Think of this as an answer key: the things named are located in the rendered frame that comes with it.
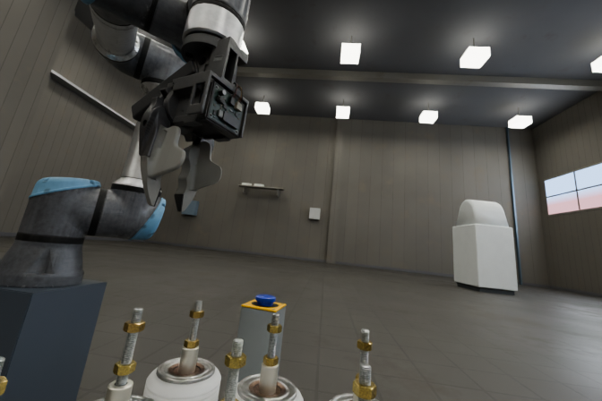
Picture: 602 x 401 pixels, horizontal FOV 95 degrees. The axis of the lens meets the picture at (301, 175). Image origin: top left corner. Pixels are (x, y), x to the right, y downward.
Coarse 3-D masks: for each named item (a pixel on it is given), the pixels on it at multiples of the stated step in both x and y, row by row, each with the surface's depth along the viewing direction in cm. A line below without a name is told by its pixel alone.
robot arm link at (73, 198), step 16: (32, 192) 59; (48, 192) 59; (64, 192) 60; (80, 192) 62; (96, 192) 65; (32, 208) 58; (48, 208) 58; (64, 208) 60; (80, 208) 61; (96, 208) 63; (32, 224) 57; (48, 224) 58; (64, 224) 59; (80, 224) 61; (96, 224) 63
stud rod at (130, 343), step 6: (138, 312) 29; (132, 318) 29; (138, 318) 29; (132, 336) 28; (126, 342) 28; (132, 342) 28; (126, 348) 28; (132, 348) 28; (126, 354) 28; (132, 354) 28; (126, 360) 28; (120, 378) 27; (126, 378) 28; (120, 384) 27
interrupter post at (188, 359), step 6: (186, 348) 38; (192, 348) 38; (198, 348) 39; (186, 354) 37; (192, 354) 38; (180, 360) 38; (186, 360) 37; (192, 360) 38; (180, 366) 37; (186, 366) 37; (192, 366) 38; (180, 372) 37; (186, 372) 37; (192, 372) 37
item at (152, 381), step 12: (216, 372) 38; (156, 384) 34; (168, 384) 34; (192, 384) 35; (204, 384) 35; (216, 384) 37; (144, 396) 35; (156, 396) 34; (168, 396) 33; (180, 396) 33; (192, 396) 34; (204, 396) 35; (216, 396) 37
